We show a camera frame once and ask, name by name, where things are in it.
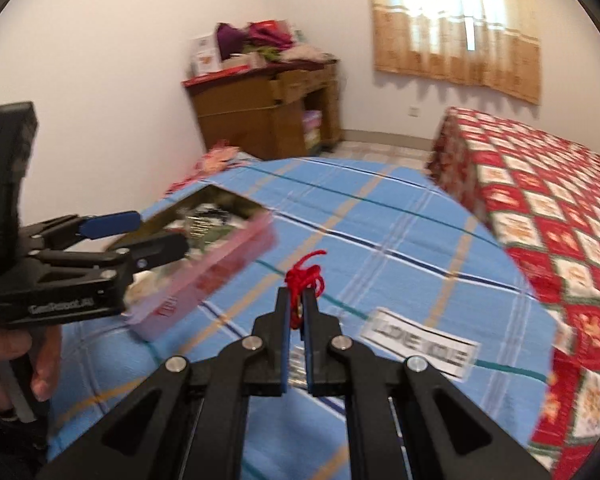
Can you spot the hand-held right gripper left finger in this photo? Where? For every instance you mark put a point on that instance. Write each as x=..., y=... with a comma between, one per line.
x=283, y=342

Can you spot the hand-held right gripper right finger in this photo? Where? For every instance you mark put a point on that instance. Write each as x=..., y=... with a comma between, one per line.
x=307, y=342

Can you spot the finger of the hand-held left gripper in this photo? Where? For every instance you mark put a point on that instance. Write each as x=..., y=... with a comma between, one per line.
x=155, y=250
x=110, y=222

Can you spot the pink tin box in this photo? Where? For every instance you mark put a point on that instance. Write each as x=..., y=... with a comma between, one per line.
x=220, y=270

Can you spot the person's left hand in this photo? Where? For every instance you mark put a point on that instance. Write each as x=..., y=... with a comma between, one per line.
x=42, y=365

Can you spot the pink floral cloth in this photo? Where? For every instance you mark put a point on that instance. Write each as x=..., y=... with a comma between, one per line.
x=215, y=160

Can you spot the blue plaid tablecloth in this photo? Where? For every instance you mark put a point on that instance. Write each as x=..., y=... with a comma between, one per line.
x=390, y=240

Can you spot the wooden desk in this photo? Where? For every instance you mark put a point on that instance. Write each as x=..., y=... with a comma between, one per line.
x=240, y=110

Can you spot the flat red box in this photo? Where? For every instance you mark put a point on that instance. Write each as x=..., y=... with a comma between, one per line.
x=215, y=75

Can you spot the white printed box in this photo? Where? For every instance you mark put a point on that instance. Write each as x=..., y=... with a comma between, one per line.
x=205, y=55

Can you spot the pink storage box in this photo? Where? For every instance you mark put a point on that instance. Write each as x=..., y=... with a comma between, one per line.
x=312, y=126

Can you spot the purple bag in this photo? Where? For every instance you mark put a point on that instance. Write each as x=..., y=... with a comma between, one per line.
x=231, y=40

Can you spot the pile of clothes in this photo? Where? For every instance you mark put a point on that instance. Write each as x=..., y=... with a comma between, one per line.
x=270, y=35

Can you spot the beige quilted cloth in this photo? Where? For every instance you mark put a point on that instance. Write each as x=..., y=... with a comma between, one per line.
x=307, y=52

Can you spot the red patterned bed blanket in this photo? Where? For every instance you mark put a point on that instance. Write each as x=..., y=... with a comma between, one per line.
x=555, y=220

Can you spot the beige patterned curtain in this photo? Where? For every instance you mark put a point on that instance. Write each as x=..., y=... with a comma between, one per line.
x=455, y=35

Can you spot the white wall socket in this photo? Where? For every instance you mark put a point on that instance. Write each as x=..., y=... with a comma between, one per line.
x=414, y=111

